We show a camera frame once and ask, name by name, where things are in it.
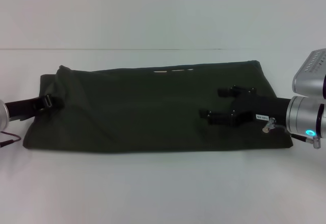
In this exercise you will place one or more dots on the right gripper silver connector stub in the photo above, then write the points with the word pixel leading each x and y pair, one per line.
pixel 269 125

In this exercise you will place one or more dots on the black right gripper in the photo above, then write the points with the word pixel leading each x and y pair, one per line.
pixel 262 105

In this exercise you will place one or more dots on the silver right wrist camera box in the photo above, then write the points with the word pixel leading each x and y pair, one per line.
pixel 308 76

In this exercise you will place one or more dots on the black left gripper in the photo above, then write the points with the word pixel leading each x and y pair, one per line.
pixel 21 108

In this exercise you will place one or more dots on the dark green t-shirt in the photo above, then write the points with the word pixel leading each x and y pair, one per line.
pixel 142 109

